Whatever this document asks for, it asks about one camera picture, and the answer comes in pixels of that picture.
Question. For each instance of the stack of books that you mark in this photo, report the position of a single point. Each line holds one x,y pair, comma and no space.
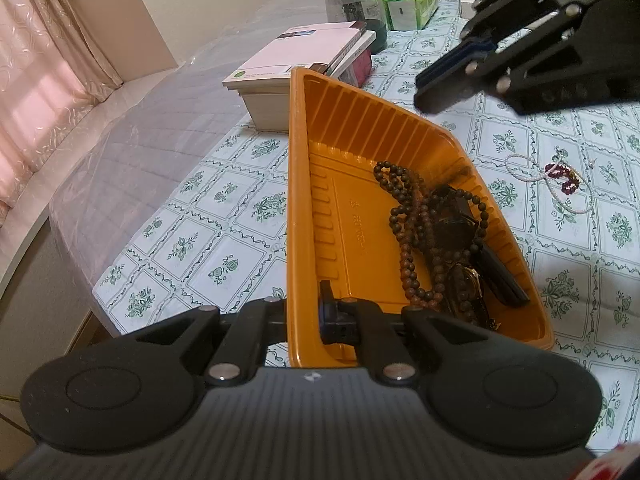
336,50

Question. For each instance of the green glass lantern jar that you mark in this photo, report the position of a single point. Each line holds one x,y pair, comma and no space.
367,11

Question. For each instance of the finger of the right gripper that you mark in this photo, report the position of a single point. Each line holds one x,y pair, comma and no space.
460,90
492,22

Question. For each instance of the green tissue pack bundle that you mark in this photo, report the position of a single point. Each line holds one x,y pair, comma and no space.
408,15

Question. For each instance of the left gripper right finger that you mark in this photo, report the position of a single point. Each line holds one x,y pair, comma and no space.
375,336

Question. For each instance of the orange plastic tray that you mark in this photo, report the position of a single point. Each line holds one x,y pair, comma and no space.
338,215

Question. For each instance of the long white flat box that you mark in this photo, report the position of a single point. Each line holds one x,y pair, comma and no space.
466,9

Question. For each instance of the pink curtain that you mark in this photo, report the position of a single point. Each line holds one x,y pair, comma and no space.
52,74

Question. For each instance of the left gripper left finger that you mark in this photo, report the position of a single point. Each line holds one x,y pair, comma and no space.
247,335

